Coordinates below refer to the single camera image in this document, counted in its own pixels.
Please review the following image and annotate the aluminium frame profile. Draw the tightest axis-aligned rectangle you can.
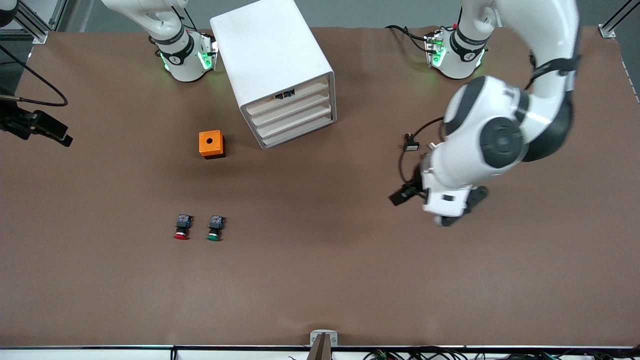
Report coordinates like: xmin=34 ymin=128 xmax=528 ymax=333
xmin=10 ymin=0 xmax=69 ymax=45
xmin=597 ymin=0 xmax=640 ymax=39

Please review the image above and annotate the black base cable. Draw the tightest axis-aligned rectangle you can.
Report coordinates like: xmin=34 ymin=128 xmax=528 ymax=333
xmin=385 ymin=24 xmax=432 ymax=54

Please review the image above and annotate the orange button enclosure box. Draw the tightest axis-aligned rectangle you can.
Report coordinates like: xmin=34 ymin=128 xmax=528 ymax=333
xmin=198 ymin=130 xmax=226 ymax=160

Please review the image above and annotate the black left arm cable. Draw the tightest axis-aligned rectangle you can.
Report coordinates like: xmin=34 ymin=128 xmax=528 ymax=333
xmin=398 ymin=117 xmax=447 ymax=189

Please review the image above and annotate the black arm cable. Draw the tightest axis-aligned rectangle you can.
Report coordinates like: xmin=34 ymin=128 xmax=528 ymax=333
xmin=0 ymin=45 xmax=69 ymax=107
xmin=398 ymin=117 xmax=447 ymax=189

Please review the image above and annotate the grey metal mount bracket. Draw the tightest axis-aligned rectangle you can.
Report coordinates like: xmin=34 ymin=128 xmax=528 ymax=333
xmin=306 ymin=329 xmax=339 ymax=360

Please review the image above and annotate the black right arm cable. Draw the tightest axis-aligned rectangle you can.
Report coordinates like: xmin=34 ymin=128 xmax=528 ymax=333
xmin=0 ymin=45 xmax=69 ymax=107

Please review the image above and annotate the red push button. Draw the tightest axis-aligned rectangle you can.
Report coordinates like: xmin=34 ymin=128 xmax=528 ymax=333
xmin=173 ymin=214 xmax=194 ymax=241

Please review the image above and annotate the green push button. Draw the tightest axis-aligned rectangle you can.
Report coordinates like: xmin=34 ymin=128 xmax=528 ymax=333
xmin=206 ymin=215 xmax=225 ymax=242

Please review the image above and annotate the brown table cover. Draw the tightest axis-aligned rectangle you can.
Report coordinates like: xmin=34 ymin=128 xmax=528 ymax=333
xmin=0 ymin=25 xmax=640 ymax=349

